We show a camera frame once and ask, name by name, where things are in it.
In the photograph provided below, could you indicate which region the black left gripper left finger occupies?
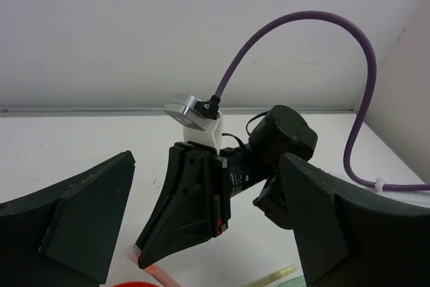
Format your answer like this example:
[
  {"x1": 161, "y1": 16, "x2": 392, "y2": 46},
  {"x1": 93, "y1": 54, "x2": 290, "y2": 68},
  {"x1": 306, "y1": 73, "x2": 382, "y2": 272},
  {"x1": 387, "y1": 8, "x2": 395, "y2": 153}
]
[{"x1": 1, "y1": 151, "x2": 135, "y2": 284}]

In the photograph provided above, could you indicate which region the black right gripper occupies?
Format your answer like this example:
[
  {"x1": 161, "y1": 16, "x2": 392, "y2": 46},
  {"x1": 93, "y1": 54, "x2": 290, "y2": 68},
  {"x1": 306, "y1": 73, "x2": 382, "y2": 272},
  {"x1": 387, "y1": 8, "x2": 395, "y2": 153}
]
[{"x1": 136, "y1": 142, "x2": 269, "y2": 269}]

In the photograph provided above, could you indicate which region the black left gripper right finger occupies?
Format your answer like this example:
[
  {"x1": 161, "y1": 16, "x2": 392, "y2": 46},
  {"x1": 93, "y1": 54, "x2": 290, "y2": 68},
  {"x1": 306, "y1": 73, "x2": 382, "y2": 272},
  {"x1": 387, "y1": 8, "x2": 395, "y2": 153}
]
[{"x1": 279, "y1": 153, "x2": 429, "y2": 284}]

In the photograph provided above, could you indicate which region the pink glue stick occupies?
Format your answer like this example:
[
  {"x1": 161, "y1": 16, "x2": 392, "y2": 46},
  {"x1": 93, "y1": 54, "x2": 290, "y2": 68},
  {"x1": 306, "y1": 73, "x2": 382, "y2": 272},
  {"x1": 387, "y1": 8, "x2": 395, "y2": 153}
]
[{"x1": 125, "y1": 244, "x2": 181, "y2": 287}]

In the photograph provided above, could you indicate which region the orange round desk organizer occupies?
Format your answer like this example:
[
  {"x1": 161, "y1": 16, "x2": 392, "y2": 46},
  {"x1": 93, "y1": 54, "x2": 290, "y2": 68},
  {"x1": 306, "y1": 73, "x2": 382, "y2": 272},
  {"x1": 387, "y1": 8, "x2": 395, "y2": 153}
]
[{"x1": 112, "y1": 281, "x2": 157, "y2": 287}]

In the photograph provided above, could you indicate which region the yellow pen with clear cap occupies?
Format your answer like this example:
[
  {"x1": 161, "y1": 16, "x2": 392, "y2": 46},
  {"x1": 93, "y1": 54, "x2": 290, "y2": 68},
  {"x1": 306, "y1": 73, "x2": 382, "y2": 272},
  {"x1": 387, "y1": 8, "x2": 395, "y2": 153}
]
[{"x1": 246, "y1": 265, "x2": 296, "y2": 287}]

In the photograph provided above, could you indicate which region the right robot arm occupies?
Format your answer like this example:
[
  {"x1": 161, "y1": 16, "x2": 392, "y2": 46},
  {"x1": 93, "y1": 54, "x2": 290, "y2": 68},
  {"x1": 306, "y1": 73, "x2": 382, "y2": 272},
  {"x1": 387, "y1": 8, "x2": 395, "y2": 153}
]
[{"x1": 135, "y1": 105, "x2": 318, "y2": 269}]

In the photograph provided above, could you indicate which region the green correction tape case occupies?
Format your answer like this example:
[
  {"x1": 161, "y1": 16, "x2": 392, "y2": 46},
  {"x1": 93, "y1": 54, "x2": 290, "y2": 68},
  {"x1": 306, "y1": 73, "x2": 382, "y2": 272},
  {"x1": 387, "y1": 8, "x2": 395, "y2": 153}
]
[{"x1": 267, "y1": 274, "x2": 306, "y2": 287}]

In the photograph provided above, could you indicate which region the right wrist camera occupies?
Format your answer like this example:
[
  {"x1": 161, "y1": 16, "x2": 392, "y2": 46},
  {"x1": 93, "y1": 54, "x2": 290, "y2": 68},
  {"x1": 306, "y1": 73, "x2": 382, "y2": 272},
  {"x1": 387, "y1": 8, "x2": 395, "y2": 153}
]
[{"x1": 163, "y1": 93, "x2": 223, "y2": 153}]

